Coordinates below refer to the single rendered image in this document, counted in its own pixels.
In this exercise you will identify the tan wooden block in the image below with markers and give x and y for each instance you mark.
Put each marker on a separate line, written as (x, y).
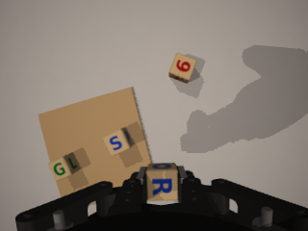
(182, 68)
(162, 182)
(118, 141)
(64, 166)

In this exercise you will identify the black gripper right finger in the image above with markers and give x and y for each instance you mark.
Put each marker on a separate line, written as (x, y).
(256, 210)

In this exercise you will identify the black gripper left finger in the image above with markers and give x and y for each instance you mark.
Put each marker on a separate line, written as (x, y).
(72, 209)

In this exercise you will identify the tan square mat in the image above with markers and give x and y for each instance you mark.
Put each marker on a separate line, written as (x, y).
(79, 128)

